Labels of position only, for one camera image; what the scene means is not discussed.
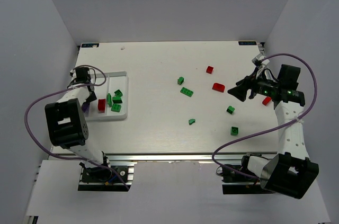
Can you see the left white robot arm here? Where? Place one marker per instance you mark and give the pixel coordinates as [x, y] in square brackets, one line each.
[66, 122]

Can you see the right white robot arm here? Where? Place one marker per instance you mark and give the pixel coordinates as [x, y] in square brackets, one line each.
[290, 172]

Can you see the purple red flower lego figure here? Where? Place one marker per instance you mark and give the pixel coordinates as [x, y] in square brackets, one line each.
[101, 105]

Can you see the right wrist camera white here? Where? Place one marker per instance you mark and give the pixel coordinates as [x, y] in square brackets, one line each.
[260, 60]

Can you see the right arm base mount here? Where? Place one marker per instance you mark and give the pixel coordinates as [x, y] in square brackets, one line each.
[237, 184]

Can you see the blue table sticker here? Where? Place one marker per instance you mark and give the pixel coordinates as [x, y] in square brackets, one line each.
[90, 45]
[247, 43]

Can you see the green lego plate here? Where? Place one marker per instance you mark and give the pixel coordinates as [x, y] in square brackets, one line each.
[186, 91]
[109, 100]

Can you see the purple lego plate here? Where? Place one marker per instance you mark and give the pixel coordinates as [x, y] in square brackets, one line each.
[85, 107]

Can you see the small green lego brick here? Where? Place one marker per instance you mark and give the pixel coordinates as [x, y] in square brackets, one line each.
[180, 80]

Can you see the red curved lego brick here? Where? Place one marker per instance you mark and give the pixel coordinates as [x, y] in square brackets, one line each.
[218, 87]

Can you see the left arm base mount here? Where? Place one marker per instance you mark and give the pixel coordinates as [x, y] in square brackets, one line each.
[102, 180]

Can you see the left blue table sticker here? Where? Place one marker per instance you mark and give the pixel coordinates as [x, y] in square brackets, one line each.
[90, 45]

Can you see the white divided sorting tray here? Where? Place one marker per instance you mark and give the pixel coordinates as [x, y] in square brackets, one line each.
[109, 84]

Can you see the green square lego brick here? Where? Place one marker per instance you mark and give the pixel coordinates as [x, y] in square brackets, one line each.
[116, 108]
[116, 100]
[234, 131]

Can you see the right blue table sticker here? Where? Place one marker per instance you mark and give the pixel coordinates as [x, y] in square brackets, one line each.
[247, 43]

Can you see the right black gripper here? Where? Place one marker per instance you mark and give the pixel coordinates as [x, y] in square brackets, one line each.
[250, 86]

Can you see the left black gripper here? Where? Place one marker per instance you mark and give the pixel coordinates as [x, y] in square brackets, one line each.
[90, 98]

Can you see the green curved lego brick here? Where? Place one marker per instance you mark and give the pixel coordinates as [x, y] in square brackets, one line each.
[118, 93]

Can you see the small red lego brick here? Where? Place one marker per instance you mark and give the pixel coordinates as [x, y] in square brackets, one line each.
[209, 70]

